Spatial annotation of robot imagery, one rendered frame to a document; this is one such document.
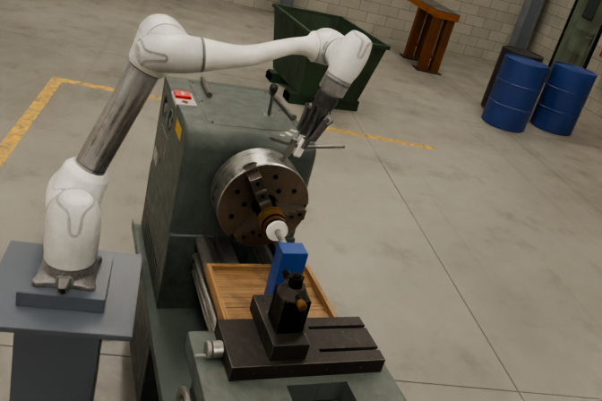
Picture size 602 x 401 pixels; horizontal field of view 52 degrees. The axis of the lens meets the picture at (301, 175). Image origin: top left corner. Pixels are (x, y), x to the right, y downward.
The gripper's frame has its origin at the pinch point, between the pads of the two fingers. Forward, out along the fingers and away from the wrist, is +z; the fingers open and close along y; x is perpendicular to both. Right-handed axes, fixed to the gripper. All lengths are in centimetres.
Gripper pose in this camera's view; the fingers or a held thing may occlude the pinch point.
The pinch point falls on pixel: (299, 146)
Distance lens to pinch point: 203.2
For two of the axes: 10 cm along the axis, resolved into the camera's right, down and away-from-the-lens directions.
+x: -6.9, -1.6, -7.1
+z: -4.8, 8.3, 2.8
